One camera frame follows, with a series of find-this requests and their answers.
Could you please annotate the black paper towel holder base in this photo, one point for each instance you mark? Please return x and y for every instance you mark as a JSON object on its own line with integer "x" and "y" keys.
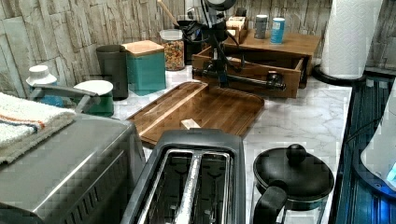
{"x": 336, "y": 81}

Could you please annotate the white capped blue bottle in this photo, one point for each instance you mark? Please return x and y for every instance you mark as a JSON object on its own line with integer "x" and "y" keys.
{"x": 40, "y": 74}

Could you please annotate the black utensil holder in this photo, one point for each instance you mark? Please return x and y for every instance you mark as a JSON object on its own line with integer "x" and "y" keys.
{"x": 192, "y": 37}

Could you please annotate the black lidded coffee carafe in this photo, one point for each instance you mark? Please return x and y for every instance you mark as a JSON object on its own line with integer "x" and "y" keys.
{"x": 286, "y": 180}

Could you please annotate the grey spice shaker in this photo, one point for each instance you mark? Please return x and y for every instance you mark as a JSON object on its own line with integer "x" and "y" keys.
{"x": 260, "y": 26}

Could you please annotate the paper towel roll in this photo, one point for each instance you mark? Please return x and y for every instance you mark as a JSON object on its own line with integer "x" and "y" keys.
{"x": 348, "y": 37}

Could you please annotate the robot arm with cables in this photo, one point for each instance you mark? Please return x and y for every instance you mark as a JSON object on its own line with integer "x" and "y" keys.
{"x": 208, "y": 16}

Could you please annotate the wooden drawer cabinet shelf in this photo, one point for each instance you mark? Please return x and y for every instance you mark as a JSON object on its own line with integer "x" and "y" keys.
{"x": 280, "y": 45}

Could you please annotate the blue spice can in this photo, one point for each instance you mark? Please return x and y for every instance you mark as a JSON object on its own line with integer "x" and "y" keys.
{"x": 277, "y": 30}

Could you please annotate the black slot toaster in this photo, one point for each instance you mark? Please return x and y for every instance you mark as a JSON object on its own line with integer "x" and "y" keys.
{"x": 191, "y": 177}

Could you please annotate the wooden serving tray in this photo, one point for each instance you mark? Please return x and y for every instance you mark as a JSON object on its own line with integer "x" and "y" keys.
{"x": 211, "y": 108}

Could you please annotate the stainless toaster oven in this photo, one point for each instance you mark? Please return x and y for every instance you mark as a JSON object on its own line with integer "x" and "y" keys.
{"x": 83, "y": 174}

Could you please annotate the wooden spoon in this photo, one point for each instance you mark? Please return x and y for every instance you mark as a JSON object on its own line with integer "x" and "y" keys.
{"x": 167, "y": 12}

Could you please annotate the small wooden block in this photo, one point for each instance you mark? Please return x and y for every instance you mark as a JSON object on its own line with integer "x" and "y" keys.
{"x": 189, "y": 124}

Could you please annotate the teal canister with wooden lid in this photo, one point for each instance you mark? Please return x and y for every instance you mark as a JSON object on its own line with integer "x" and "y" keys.
{"x": 145, "y": 67}

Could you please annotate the folded striped towel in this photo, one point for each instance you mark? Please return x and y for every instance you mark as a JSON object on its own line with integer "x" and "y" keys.
{"x": 26, "y": 123}

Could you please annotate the green bowl with white lid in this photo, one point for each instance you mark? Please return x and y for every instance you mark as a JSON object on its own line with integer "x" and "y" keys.
{"x": 103, "y": 89}

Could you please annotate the glass cereal jar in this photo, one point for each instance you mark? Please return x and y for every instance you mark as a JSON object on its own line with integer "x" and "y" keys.
{"x": 172, "y": 41}

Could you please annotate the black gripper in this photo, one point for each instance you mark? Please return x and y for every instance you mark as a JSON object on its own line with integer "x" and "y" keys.
{"x": 217, "y": 65}

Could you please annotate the wooden condiment box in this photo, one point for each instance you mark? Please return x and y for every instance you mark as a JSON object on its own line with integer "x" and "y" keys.
{"x": 238, "y": 28}

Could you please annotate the dark drying mat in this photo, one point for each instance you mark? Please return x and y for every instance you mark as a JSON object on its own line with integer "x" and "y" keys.
{"x": 358, "y": 196}

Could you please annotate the black drawer handle bar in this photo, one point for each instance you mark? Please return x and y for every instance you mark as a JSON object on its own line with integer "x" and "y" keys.
{"x": 273, "y": 84}

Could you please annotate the dark grey cup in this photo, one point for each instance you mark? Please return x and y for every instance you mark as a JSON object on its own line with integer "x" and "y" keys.
{"x": 112, "y": 63}

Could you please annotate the wooden drawer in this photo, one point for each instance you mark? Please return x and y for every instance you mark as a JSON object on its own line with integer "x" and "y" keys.
{"x": 240, "y": 59}

